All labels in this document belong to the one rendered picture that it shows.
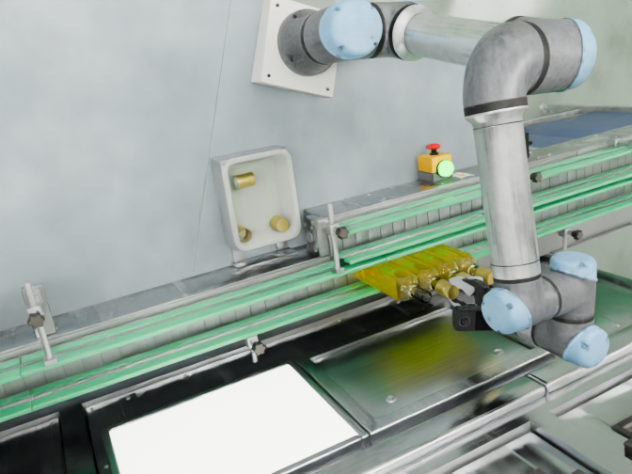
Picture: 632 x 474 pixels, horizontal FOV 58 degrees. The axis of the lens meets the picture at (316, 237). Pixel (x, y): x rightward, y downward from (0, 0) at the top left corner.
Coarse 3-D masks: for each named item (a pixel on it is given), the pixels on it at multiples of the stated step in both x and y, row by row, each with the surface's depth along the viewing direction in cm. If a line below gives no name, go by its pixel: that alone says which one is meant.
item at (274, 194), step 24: (240, 168) 139; (264, 168) 141; (288, 168) 137; (240, 192) 140; (264, 192) 143; (288, 192) 140; (240, 216) 141; (264, 216) 144; (288, 216) 144; (264, 240) 139
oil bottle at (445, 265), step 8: (416, 256) 142; (424, 256) 141; (432, 256) 141; (440, 256) 140; (432, 264) 136; (440, 264) 135; (448, 264) 135; (456, 264) 135; (440, 272) 134; (448, 272) 134; (448, 280) 134
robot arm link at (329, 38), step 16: (352, 0) 115; (320, 16) 119; (336, 16) 114; (352, 16) 115; (368, 16) 116; (304, 32) 124; (320, 32) 118; (336, 32) 115; (352, 32) 116; (368, 32) 117; (384, 32) 120; (320, 48) 121; (336, 48) 116; (352, 48) 116; (368, 48) 117
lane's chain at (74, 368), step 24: (624, 192) 189; (552, 216) 176; (456, 240) 160; (480, 240) 165; (312, 288) 142; (336, 288) 146; (240, 312) 135; (168, 336) 128; (96, 360) 122; (24, 384) 116
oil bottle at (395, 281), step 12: (384, 264) 140; (360, 276) 145; (372, 276) 139; (384, 276) 134; (396, 276) 131; (408, 276) 131; (384, 288) 136; (396, 288) 131; (408, 288) 129; (408, 300) 131
